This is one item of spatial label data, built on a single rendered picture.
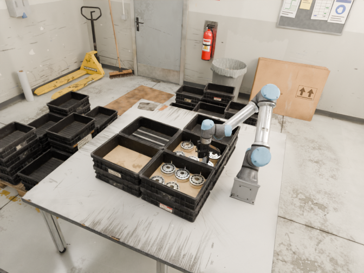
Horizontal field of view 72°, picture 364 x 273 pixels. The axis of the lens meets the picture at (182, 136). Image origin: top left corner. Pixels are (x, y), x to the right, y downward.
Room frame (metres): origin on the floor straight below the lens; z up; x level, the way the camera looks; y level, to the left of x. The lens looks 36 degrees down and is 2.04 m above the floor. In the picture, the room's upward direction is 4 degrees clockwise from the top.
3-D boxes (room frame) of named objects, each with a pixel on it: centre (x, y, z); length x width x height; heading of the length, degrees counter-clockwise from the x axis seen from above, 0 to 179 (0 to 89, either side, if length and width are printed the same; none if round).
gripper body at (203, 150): (1.35, -0.15, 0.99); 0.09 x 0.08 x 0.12; 105
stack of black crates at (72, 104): (2.63, 1.38, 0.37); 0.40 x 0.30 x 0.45; 160
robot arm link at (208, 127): (1.35, -0.16, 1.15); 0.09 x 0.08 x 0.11; 90
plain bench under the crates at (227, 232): (1.55, 0.01, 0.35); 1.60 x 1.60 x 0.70; 70
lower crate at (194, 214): (1.17, 0.01, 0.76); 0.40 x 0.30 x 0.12; 65
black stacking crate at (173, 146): (1.44, -0.11, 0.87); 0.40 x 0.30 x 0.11; 65
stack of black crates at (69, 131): (2.12, 1.14, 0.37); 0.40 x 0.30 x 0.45; 160
